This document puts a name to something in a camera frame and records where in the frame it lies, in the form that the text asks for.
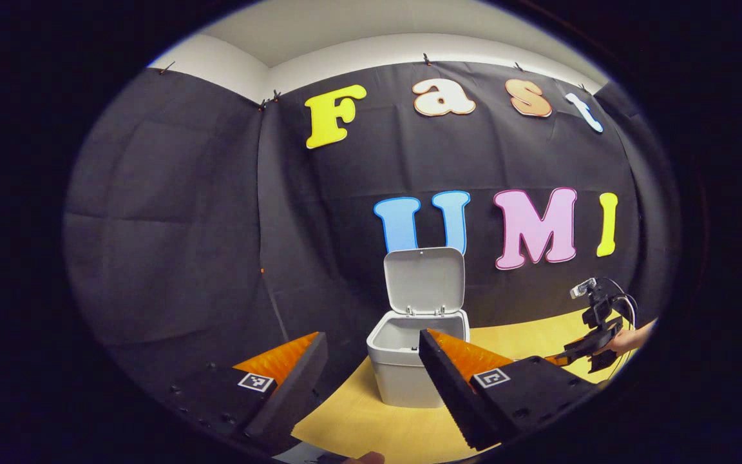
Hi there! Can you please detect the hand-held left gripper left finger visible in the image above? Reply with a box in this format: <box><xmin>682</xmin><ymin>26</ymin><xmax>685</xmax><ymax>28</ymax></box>
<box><xmin>165</xmin><ymin>332</ymin><xmax>330</xmax><ymax>456</ymax></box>

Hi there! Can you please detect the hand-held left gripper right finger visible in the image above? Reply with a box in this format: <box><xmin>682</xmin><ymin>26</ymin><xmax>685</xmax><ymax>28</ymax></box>
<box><xmin>419</xmin><ymin>328</ymin><xmax>598</xmax><ymax>452</ymax></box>

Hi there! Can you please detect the white desktop garbage bin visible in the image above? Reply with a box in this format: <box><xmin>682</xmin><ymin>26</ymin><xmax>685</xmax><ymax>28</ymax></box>
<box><xmin>366</xmin><ymin>247</ymin><xmax>471</xmax><ymax>409</ymax></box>

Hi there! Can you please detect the wooden desktop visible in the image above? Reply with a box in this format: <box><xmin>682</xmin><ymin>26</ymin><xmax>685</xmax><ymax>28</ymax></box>
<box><xmin>289</xmin><ymin>308</ymin><xmax>658</xmax><ymax>464</ymax></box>

